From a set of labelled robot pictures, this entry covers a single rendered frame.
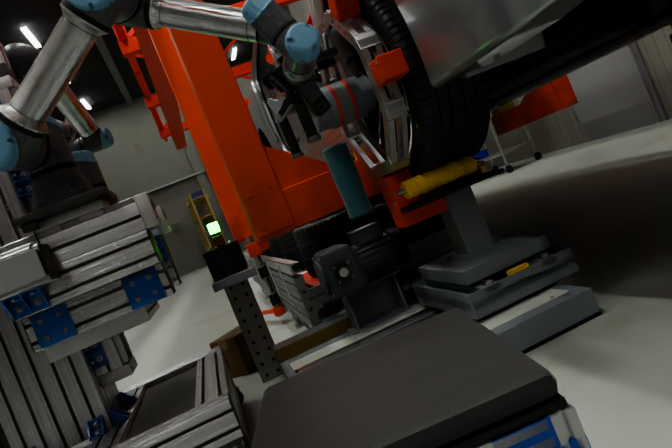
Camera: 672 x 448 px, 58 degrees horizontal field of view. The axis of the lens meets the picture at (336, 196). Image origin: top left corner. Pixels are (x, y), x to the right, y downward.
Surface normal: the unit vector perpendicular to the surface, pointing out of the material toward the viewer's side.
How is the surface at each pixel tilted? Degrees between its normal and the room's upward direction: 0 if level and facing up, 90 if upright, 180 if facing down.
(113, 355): 90
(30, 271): 90
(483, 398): 22
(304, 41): 81
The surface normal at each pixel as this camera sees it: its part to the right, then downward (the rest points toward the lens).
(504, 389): -0.33, -0.86
